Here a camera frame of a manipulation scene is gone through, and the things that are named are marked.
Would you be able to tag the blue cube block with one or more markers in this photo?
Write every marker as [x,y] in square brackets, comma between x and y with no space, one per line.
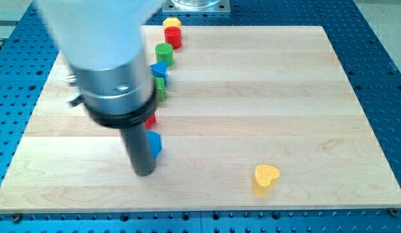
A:
[155,143]

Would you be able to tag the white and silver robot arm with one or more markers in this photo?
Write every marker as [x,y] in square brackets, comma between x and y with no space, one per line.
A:
[102,42]

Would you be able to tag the red star block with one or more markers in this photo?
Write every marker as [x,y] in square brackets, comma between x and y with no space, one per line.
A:
[150,121]

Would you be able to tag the green star block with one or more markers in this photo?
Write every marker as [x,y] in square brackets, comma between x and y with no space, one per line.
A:
[160,87]

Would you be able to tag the light wooden board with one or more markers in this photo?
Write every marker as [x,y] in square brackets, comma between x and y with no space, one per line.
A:
[237,97]

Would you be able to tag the blue triangle block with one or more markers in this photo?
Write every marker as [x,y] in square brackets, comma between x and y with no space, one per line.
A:
[160,70]

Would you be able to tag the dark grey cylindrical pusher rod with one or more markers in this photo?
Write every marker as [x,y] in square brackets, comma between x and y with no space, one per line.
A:
[138,149]

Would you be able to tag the green cylinder block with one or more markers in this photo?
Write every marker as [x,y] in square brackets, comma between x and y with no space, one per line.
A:
[164,52]

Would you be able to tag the red cylinder block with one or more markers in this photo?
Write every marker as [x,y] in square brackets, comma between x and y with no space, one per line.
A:
[173,36]

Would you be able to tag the yellow heart block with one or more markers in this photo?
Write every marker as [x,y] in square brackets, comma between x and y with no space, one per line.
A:
[264,178]

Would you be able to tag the yellow hexagon block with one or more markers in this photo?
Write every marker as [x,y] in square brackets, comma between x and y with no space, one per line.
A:
[171,22]

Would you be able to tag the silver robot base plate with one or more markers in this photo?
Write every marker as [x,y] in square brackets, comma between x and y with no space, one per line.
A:
[196,7]

